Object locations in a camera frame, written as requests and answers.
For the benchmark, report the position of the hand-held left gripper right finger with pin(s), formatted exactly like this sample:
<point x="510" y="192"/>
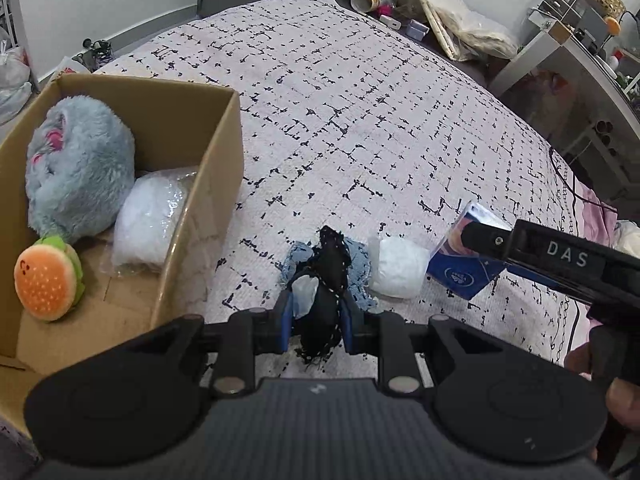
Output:
<point x="348" y="329"/>

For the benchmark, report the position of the small lilac box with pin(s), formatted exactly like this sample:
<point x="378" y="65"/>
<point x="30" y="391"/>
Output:
<point x="415" y="27"/>

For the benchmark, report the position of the black shoes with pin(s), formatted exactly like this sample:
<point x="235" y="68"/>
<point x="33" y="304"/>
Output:
<point x="97" y="52"/>

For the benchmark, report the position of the wooden stretcher frame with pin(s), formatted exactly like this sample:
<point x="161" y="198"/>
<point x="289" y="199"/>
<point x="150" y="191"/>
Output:
<point x="435" y="15"/>

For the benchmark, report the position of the white bottle red cap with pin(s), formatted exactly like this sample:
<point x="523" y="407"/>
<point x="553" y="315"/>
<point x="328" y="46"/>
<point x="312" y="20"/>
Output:
<point x="614" y="61"/>

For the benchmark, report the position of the person's right hand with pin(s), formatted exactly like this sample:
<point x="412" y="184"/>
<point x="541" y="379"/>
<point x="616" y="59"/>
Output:
<point x="625" y="405"/>

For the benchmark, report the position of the red-printed plastic bag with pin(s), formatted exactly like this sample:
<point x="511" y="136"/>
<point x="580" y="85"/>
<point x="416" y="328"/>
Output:
<point x="70" y="65"/>

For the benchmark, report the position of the pink bed sheet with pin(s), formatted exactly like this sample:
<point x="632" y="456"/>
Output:
<point x="597" y="220"/>

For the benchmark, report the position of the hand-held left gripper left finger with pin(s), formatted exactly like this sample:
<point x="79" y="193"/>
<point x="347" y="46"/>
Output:
<point x="285" y="320"/>

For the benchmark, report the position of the tied white plastic bag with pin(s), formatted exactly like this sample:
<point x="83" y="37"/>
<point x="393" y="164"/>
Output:
<point x="12" y="62"/>
<point x="15" y="102"/>

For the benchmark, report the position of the burger plush toy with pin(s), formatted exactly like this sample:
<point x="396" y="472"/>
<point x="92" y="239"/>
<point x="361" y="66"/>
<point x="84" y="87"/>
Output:
<point x="45" y="280"/>

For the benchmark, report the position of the pastel floral quilt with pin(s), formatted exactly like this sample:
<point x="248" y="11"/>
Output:
<point x="627" y="235"/>

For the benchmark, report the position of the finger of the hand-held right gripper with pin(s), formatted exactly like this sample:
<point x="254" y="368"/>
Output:
<point x="487" y="240"/>
<point x="540" y="276"/>

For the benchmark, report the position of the blue-grey cloth scrunchie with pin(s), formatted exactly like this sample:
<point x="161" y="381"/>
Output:
<point x="357" y="265"/>

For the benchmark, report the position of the cream canvas bag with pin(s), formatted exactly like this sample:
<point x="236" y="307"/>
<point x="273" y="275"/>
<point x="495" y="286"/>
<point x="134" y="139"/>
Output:
<point x="475" y="30"/>

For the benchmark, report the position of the blue tissue packet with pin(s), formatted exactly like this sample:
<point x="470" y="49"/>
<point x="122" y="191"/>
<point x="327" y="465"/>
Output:
<point x="455" y="275"/>

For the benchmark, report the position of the white desk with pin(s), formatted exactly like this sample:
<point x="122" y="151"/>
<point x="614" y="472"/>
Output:
<point x="565" y="60"/>

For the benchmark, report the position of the white stuffing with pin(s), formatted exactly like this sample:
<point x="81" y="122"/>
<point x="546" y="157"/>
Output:
<point x="145" y="215"/>

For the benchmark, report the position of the black-patterned white bedspread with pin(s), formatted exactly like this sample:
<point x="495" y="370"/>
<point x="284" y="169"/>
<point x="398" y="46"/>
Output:
<point x="350" y="135"/>

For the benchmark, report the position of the grey fluffy plush toy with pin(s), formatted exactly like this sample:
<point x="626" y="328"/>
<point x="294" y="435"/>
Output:
<point x="80" y="170"/>

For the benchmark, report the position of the small white soft pack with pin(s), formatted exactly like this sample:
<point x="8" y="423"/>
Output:
<point x="400" y="267"/>

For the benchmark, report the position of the brown cardboard box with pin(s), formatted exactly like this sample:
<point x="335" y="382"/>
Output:
<point x="220" y="160"/>

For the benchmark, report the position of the black lace scrunchie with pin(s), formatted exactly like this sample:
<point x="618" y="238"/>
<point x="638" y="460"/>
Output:
<point x="325" y="310"/>

